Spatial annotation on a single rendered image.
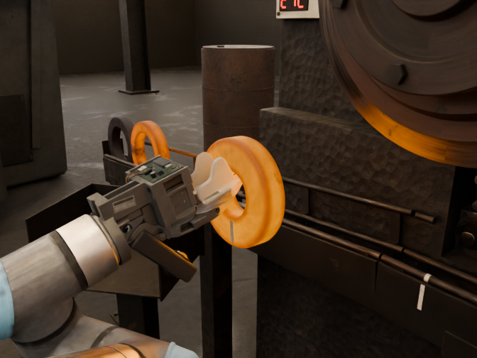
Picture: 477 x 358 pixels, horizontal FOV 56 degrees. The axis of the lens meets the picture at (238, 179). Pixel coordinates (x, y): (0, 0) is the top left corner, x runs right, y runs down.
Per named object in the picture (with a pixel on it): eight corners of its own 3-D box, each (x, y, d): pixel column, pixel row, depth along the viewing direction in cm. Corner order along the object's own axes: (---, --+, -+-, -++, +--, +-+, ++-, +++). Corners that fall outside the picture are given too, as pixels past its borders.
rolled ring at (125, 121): (127, 118, 137) (137, 116, 139) (103, 116, 151) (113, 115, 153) (135, 176, 141) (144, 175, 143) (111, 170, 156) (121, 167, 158)
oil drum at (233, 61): (243, 143, 418) (244, 42, 389) (288, 156, 374) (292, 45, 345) (189, 153, 384) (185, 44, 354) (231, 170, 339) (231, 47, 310)
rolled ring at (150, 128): (147, 195, 136) (157, 192, 138) (166, 163, 122) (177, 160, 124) (125, 145, 142) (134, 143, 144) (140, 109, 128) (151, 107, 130)
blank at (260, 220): (214, 132, 69) (196, 135, 67) (284, 140, 57) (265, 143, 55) (219, 228, 73) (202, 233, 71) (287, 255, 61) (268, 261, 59)
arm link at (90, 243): (96, 298, 50) (71, 269, 56) (132, 275, 52) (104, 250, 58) (69, 243, 46) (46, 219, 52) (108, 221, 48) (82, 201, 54)
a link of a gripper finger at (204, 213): (237, 192, 58) (181, 226, 53) (240, 202, 58) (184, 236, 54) (216, 183, 61) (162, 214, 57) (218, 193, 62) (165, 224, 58)
